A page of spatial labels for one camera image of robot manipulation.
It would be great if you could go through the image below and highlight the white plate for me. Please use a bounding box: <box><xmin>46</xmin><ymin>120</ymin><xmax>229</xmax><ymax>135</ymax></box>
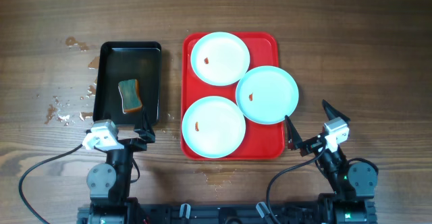
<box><xmin>182</xmin><ymin>96</ymin><xmax>246</xmax><ymax>159</ymax></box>
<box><xmin>190</xmin><ymin>32</ymin><xmax>250</xmax><ymax>86</ymax></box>
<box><xmin>235</xmin><ymin>65</ymin><xmax>299</xmax><ymax>125</ymax></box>

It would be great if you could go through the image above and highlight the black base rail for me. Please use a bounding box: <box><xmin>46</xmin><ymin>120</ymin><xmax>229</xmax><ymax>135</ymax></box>
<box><xmin>76</xmin><ymin>202</ymin><xmax>377</xmax><ymax>224</ymax></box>

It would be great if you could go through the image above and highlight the white plate top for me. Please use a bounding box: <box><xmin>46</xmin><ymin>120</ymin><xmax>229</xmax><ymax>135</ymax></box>
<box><xmin>190</xmin><ymin>32</ymin><xmax>250</xmax><ymax>86</ymax></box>

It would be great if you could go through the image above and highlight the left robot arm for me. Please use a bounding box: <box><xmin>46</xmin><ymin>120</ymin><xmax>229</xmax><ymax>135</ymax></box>
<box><xmin>77</xmin><ymin>109</ymin><xmax>155</xmax><ymax>224</ymax></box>

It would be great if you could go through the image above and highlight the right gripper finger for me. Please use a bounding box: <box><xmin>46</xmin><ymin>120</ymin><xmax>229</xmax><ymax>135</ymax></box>
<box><xmin>322</xmin><ymin>100</ymin><xmax>350</xmax><ymax>122</ymax></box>
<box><xmin>285</xmin><ymin>115</ymin><xmax>302</xmax><ymax>150</ymax></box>

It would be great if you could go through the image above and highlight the black water tray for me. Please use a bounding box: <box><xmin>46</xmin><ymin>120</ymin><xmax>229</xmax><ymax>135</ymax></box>
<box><xmin>93</xmin><ymin>41</ymin><xmax>162</xmax><ymax>125</ymax></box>

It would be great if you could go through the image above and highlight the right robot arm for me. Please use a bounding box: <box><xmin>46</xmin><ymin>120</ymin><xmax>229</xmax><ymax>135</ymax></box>
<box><xmin>281</xmin><ymin>100</ymin><xmax>379</xmax><ymax>223</ymax></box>

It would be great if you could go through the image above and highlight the green orange sponge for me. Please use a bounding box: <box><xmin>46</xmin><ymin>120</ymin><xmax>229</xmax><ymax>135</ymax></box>
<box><xmin>118</xmin><ymin>79</ymin><xmax>143</xmax><ymax>114</ymax></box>

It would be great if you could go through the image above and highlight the left black cable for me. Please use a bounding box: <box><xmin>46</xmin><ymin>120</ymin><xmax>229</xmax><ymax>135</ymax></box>
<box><xmin>18</xmin><ymin>143</ymin><xmax>85</xmax><ymax>224</ymax></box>

